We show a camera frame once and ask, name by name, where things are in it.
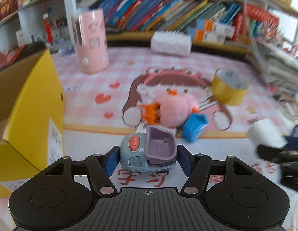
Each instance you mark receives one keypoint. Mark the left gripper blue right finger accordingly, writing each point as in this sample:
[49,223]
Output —
[185,159]

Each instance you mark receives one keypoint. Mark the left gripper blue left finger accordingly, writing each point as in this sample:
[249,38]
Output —
[112,159]

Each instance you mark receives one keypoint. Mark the blue purple toy truck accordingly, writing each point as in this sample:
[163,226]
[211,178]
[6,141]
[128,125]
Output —
[151,152]

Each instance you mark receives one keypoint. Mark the blue cube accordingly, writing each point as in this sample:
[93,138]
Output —
[194,127]

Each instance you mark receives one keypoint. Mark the large pink plush toy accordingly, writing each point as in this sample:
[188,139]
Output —
[176,109]

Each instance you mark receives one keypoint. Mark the yellow tape roll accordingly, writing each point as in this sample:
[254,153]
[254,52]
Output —
[228,87]

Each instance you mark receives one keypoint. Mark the small pink plush chick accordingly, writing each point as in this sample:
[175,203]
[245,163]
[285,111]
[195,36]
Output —
[150,113]

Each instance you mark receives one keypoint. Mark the white paper roll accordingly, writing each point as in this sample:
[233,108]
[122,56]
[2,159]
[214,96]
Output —
[266,133]

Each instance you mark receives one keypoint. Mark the pink cartoon desk mat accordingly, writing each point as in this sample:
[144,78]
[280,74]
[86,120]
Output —
[100,109]

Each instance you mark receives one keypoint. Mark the stack of papers and notebooks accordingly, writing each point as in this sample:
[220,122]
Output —
[277,68]

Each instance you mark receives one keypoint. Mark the yellow cardboard box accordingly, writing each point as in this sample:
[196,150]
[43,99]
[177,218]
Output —
[31,120]

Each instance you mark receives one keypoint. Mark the pink cylindrical container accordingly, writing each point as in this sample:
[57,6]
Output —
[90,41]

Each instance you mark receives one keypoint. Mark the white quilted purse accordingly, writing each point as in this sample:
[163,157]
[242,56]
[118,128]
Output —
[171,42]

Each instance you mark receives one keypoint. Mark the orange white box lower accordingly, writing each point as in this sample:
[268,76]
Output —
[206,36]

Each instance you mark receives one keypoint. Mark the orange white box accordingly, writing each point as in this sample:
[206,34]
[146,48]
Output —
[206,36]
[215,27]

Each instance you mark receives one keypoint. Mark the orange white box upper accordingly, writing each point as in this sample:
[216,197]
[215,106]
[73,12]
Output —
[215,27]

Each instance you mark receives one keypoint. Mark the red dictionary books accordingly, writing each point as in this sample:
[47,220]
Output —
[261,24]

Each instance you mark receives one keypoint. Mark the red paper packets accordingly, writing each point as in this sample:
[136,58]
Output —
[13,54]

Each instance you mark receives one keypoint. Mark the wooden white bookshelf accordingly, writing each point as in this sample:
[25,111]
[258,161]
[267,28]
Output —
[115,37]

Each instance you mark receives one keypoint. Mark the row of leaning books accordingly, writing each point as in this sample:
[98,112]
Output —
[162,15]

